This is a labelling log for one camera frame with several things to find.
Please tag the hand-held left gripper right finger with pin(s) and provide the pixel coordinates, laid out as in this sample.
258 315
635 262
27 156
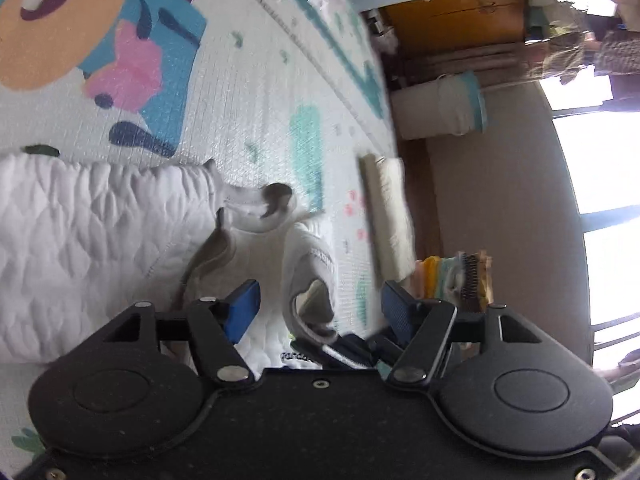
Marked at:
397 312

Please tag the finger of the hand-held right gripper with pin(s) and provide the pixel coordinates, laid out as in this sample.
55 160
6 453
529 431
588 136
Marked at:
360 347

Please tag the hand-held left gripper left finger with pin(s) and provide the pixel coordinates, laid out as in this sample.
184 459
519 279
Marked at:
242 310

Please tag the white quilted grey-trimmed garment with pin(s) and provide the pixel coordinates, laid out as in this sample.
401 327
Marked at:
100 240

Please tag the stack of folded colourful clothes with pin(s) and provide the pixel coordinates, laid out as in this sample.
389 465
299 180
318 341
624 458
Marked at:
452 277

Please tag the folded white quilted garment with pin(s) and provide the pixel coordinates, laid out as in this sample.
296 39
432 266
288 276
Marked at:
390 215

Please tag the white bucket with teal lid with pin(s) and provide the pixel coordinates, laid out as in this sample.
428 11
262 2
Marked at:
440 107

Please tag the cartoon printed play mat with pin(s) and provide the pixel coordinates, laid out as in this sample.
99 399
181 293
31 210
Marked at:
260 90

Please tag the window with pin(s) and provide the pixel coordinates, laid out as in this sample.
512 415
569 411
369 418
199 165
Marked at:
600 160

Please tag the white cloth bundle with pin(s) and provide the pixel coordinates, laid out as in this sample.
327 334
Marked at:
384 32

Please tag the wooden cabinet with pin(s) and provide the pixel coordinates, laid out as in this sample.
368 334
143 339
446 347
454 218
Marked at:
455 15

